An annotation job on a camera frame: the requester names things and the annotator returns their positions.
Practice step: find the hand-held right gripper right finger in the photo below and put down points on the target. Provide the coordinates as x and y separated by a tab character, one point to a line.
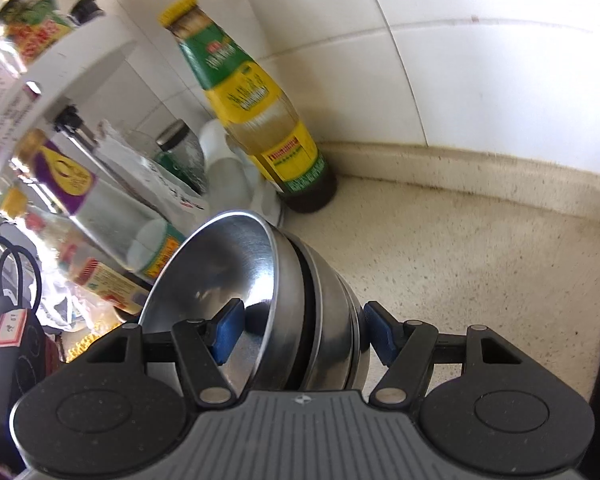
380	332

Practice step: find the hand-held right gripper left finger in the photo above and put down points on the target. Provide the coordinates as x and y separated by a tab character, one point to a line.
227	327

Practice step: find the brown bottle red yellow label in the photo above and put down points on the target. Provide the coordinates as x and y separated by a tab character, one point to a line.
95	272

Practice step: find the glass jar metal lid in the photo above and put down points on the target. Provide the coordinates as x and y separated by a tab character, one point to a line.
180	152

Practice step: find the clear bottle purple label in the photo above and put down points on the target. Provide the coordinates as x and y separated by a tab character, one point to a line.
95	200

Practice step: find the oil bottle yellow green label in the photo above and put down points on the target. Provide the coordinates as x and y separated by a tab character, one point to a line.
252	110

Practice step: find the black appliance with label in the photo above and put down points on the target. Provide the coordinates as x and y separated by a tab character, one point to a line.
10	385

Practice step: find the white round turntable rack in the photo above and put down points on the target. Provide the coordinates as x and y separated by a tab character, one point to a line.
80	55

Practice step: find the black cap bottle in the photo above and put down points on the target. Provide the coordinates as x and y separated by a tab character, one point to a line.
86	9

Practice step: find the bottle yellow cap green label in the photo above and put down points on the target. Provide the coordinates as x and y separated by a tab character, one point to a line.
30	25

